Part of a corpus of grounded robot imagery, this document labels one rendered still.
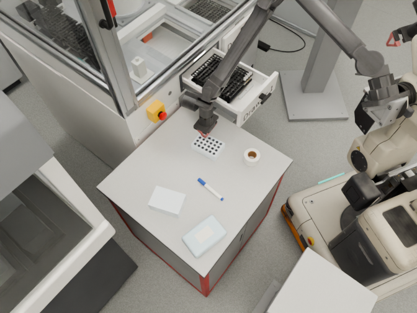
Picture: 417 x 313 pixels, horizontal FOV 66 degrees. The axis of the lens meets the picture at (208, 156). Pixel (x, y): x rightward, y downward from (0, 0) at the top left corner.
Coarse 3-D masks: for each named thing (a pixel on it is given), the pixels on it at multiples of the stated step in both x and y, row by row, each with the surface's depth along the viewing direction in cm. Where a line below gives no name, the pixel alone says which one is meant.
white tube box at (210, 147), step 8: (200, 136) 143; (208, 136) 143; (192, 144) 141; (200, 144) 141; (208, 144) 141; (216, 144) 141; (224, 144) 141; (200, 152) 141; (208, 152) 139; (216, 152) 139
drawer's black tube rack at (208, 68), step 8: (216, 56) 154; (208, 64) 151; (216, 64) 155; (200, 72) 149; (208, 72) 149; (240, 72) 148; (248, 72) 148; (192, 80) 150; (200, 80) 146; (232, 80) 146; (240, 80) 150; (232, 88) 147; (240, 88) 148; (224, 96) 145; (232, 96) 146
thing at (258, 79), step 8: (216, 48) 157; (208, 56) 159; (224, 56) 156; (200, 64) 157; (240, 64) 152; (192, 72) 155; (256, 72) 149; (184, 80) 148; (256, 80) 153; (264, 80) 150; (192, 88) 147; (200, 88) 144; (256, 88) 152; (248, 96) 149; (216, 104) 144; (224, 104) 140; (232, 104) 147; (240, 104) 147; (232, 112) 140
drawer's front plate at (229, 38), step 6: (246, 18) 164; (240, 24) 161; (234, 30) 159; (240, 30) 164; (228, 36) 157; (234, 36) 162; (222, 42) 158; (228, 42) 161; (222, 48) 162; (228, 48) 164
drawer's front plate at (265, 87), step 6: (276, 72) 144; (270, 78) 143; (276, 78) 147; (264, 84) 141; (270, 84) 144; (258, 90) 139; (264, 90) 142; (270, 90) 149; (252, 96) 137; (258, 96) 140; (246, 102) 136; (252, 102) 138; (240, 108) 134; (246, 108) 136; (252, 108) 142; (240, 114) 134; (246, 114) 140; (240, 120) 138; (240, 126) 142
